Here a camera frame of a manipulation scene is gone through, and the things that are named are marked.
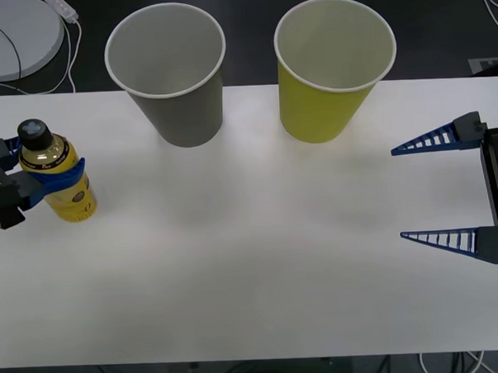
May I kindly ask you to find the white power strip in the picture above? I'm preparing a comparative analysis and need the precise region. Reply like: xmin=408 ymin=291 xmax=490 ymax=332
xmin=41 ymin=0 xmax=80 ymax=26

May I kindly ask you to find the thin black cable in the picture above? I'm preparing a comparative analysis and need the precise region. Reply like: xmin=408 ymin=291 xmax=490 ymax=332
xmin=0 ymin=5 xmax=25 ymax=81

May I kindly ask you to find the grey floor outlet box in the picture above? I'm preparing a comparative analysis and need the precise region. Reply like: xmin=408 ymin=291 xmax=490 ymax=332
xmin=467 ymin=57 xmax=498 ymax=78

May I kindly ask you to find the grey plastic waste bin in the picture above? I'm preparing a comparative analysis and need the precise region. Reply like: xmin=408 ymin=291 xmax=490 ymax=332
xmin=102 ymin=0 xmax=231 ymax=151

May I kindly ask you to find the yellow-green plastic waste bin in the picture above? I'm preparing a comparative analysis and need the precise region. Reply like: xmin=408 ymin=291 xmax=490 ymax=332
xmin=271 ymin=0 xmax=401 ymax=145

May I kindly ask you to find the yellow bottle with black cap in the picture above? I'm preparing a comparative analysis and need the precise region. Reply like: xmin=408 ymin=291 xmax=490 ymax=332
xmin=17 ymin=116 xmax=99 ymax=226

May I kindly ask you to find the round pale grey floor base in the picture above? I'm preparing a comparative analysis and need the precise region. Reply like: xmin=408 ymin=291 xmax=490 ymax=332
xmin=0 ymin=0 xmax=69 ymax=83

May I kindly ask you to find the white cable under table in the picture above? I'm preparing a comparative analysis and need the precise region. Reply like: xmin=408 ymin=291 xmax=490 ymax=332
xmin=418 ymin=348 xmax=495 ymax=373

